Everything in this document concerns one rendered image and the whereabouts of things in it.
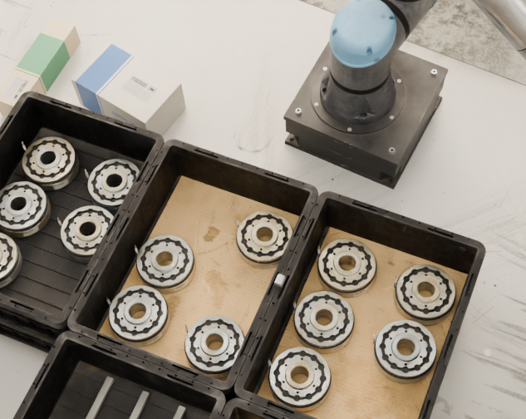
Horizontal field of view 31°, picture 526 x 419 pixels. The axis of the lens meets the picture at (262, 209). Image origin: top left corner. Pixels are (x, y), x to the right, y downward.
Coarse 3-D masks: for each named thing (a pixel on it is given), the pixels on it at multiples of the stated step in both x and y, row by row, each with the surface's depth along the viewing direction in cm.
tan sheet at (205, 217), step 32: (192, 192) 176; (224, 192) 176; (160, 224) 173; (192, 224) 173; (224, 224) 173; (224, 256) 169; (192, 288) 167; (224, 288) 166; (256, 288) 166; (192, 320) 164; (160, 352) 161
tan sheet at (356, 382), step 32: (384, 256) 168; (320, 288) 166; (384, 288) 165; (320, 320) 163; (384, 320) 162; (448, 320) 162; (352, 352) 160; (352, 384) 157; (384, 384) 157; (416, 384) 156; (320, 416) 155; (352, 416) 154; (384, 416) 154; (416, 416) 154
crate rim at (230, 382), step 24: (168, 144) 170; (240, 168) 167; (144, 192) 165; (312, 192) 164; (120, 240) 161; (72, 312) 155; (264, 312) 153; (96, 336) 152; (168, 360) 150; (240, 360) 149; (216, 384) 148
